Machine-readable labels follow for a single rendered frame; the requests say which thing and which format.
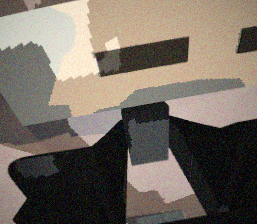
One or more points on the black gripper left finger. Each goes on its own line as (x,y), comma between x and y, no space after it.
(103,166)

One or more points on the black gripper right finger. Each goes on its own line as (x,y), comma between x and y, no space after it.
(211,157)

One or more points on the black two-prong plug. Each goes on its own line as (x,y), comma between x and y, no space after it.
(147,132)

